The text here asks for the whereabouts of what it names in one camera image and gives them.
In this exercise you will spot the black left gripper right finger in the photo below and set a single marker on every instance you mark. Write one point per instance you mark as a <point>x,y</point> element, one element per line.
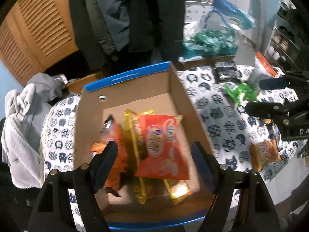
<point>255,210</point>

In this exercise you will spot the orange noodle snack bag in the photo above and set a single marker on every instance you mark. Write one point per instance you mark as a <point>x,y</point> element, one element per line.
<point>264,153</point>

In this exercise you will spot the yellow snack bag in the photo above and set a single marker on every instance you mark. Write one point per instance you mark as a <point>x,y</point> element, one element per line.
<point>178,190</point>

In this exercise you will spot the orange black snack bag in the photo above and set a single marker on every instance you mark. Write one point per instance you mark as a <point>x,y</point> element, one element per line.
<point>110,158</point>

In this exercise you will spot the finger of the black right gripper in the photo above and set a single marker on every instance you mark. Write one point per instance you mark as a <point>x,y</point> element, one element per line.
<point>278,112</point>
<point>275,82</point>

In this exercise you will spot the red snack bag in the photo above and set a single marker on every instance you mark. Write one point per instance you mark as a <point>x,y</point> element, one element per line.
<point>164,157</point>

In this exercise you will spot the cardboard box with blue edge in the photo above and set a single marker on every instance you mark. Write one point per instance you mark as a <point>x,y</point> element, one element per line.
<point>159,88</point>

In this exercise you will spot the black patterned snack pack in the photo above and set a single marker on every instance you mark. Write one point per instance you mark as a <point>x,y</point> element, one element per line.
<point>225,72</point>

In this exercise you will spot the blue plastic bag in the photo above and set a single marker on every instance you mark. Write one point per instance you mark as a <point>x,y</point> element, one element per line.
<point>223,13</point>

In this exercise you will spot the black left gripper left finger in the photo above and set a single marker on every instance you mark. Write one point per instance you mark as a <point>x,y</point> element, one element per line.
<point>52,211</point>

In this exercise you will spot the grey hooded garment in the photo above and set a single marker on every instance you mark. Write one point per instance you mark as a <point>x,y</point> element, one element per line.
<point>25,113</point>

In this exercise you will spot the cat pattern tablecloth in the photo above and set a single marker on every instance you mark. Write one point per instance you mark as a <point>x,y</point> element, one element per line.
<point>230,129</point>

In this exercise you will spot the grey shelf rack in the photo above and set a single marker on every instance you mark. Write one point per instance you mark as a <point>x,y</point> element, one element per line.
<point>286,42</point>

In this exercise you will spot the wooden louvred door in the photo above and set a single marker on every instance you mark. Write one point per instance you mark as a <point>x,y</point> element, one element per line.
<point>35,35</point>

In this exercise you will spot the teal white plastic bag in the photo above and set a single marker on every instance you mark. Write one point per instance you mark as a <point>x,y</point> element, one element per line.
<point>208,43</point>

